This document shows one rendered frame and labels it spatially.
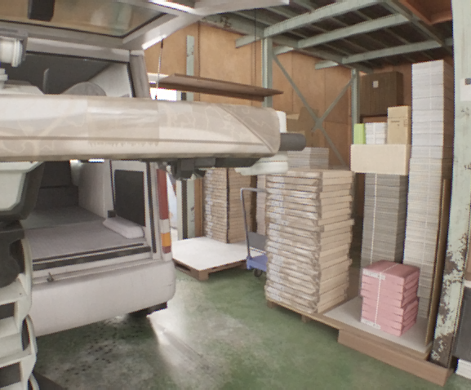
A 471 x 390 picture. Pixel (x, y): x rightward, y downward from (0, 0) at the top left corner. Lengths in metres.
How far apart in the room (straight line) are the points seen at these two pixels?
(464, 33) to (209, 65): 3.47
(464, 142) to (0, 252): 1.86
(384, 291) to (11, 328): 1.90
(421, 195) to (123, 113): 2.24
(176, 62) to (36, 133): 4.28
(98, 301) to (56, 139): 1.69
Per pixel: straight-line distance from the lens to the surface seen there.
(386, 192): 2.48
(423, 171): 2.38
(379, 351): 2.17
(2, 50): 0.81
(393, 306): 2.22
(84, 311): 1.88
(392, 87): 6.37
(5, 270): 0.95
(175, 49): 4.52
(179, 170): 0.57
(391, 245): 2.52
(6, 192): 0.82
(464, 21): 1.97
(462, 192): 1.86
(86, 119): 0.23
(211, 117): 0.26
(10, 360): 1.29
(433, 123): 2.38
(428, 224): 2.39
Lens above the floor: 1.16
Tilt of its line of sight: 7 degrees down
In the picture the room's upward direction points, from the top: straight up
